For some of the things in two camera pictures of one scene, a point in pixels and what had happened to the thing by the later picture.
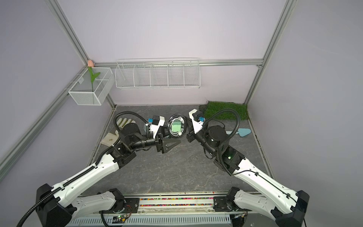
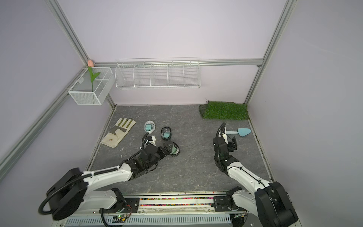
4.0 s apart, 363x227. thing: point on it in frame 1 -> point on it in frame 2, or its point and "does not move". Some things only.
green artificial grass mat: [209, 108] does not move
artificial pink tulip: [90, 64] does not move
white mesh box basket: [81, 91] does not move
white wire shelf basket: [160, 73] does not move
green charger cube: [176, 126] -> [174, 150]
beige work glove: [110, 139] does not move
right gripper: [192, 136] -> [232, 147]
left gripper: [161, 144] -> [161, 150]
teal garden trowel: [242, 132] does not move
